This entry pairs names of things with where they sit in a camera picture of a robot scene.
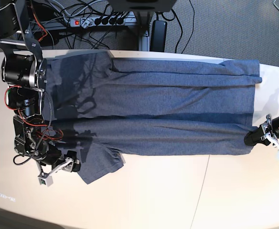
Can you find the white power strip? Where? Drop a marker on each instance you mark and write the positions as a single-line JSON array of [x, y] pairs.
[[86, 22]]

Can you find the black power adapter brick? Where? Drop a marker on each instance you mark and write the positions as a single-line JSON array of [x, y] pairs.
[[158, 36]]

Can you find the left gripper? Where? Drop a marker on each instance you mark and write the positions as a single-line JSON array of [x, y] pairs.
[[267, 133]]

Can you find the black camera mount housing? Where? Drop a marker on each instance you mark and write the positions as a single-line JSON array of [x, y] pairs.
[[142, 5]]

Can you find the blue grey T-shirt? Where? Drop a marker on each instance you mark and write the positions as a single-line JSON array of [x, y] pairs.
[[107, 107]]

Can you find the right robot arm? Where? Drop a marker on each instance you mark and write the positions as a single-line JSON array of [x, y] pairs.
[[23, 69]]

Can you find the aluminium frame post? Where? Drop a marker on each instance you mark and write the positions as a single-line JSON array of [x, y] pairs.
[[143, 23]]

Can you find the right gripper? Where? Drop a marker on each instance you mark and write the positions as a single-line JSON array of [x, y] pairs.
[[50, 155]]

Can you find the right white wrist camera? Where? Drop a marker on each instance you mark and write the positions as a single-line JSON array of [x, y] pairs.
[[46, 180]]

